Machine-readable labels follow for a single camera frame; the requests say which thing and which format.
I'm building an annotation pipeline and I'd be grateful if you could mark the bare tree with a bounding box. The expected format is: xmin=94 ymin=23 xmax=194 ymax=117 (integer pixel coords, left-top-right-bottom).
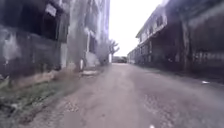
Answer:
xmin=108 ymin=39 xmax=120 ymax=64

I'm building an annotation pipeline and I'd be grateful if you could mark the grey worn concrete road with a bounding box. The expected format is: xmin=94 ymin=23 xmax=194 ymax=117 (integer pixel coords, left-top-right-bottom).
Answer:
xmin=19 ymin=62 xmax=224 ymax=128

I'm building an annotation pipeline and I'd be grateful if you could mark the weathered grey concrete building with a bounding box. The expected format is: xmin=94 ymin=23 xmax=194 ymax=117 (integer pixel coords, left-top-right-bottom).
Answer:
xmin=0 ymin=0 xmax=112 ymax=81

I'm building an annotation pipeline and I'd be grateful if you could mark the dark weathered concrete building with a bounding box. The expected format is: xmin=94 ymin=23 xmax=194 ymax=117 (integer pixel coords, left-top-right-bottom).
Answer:
xmin=126 ymin=0 xmax=224 ymax=78

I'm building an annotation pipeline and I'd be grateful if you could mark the grassy dirt verge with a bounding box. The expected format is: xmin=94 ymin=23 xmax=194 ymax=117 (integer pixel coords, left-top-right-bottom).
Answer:
xmin=0 ymin=66 xmax=101 ymax=128

